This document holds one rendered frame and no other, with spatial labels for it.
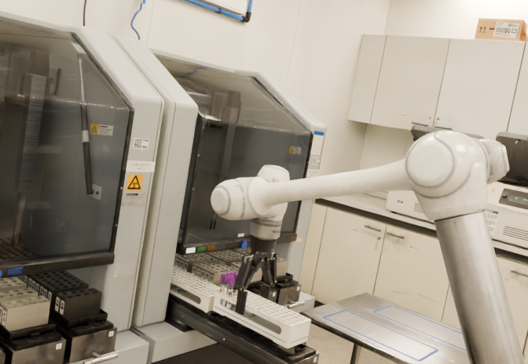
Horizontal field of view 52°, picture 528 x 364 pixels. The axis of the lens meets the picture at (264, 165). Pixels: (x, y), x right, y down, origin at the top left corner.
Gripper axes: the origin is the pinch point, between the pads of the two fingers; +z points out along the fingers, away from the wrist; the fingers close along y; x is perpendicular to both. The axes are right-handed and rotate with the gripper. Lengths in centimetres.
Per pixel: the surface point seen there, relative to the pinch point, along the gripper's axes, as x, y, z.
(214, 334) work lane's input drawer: 6.7, -6.8, 11.1
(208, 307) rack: 13.4, -4.3, 5.5
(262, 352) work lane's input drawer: -11.8, -6.9, 8.8
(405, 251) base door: 54, 229, 23
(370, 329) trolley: -22.0, 35.4, 6.9
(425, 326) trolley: -31, 57, 7
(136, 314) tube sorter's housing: 28.9, -19.2, 11.1
